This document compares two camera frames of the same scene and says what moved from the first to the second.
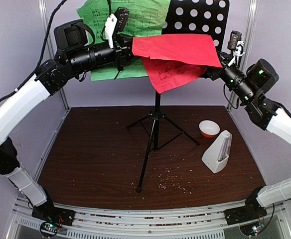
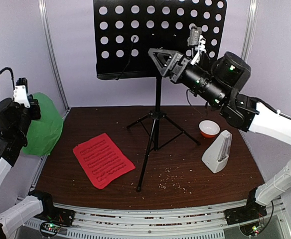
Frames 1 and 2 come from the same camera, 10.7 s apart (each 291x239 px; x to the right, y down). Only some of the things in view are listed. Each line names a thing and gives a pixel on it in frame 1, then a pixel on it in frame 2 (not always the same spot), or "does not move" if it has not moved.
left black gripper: (122, 51) -> (36, 114)
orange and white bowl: (209, 129) does not move
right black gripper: (221, 62) -> (177, 67)
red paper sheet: (174, 61) -> (102, 161)
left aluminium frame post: (44, 10) does not move
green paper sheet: (146, 18) -> (43, 134)
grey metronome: (216, 156) does not move
